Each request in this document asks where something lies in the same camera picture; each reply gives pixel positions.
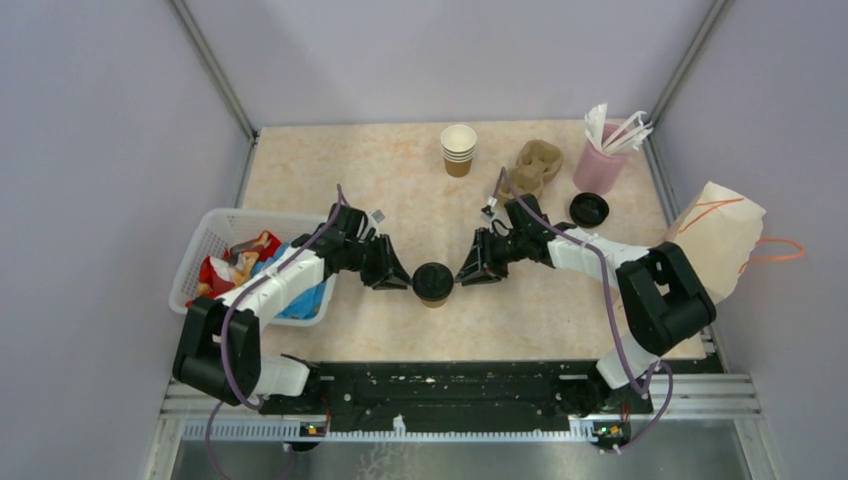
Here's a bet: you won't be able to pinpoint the white plastic basket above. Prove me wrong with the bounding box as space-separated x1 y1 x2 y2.
169 208 325 315

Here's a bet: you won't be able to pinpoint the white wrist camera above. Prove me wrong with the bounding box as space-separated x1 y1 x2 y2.
481 196 498 222
369 209 385 225

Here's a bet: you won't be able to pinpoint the red snack bag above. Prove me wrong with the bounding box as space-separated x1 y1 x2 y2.
184 230 286 307

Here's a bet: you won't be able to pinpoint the paper takeout bag orange handles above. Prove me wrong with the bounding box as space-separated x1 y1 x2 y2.
664 181 806 304

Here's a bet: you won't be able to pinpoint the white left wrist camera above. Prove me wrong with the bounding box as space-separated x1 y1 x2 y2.
369 209 385 225

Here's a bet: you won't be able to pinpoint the stack of paper cups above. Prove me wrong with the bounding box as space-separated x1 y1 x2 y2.
440 124 477 178

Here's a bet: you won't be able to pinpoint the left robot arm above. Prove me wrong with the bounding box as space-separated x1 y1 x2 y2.
172 203 411 414

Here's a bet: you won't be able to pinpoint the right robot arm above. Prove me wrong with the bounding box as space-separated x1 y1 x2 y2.
455 194 716 412

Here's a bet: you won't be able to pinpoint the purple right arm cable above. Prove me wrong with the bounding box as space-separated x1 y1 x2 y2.
496 166 676 455

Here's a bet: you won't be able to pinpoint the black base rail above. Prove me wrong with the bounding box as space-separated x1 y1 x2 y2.
198 359 720 439

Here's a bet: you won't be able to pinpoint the pink straw holder cup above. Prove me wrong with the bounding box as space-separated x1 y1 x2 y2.
572 140 631 195

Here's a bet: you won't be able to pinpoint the blue snack bag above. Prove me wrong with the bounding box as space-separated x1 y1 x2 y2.
252 238 327 323

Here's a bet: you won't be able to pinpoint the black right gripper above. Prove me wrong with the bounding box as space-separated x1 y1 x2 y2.
455 227 528 286

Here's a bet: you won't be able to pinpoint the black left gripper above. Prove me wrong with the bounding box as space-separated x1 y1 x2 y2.
344 233 414 290

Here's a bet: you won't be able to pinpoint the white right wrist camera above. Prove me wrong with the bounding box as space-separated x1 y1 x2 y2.
481 196 498 222

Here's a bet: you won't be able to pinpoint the black lid stack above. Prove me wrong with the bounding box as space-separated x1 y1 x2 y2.
568 192 610 228

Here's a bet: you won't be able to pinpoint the brown pulp cup carrier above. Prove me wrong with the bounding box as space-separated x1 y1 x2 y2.
507 139 564 199

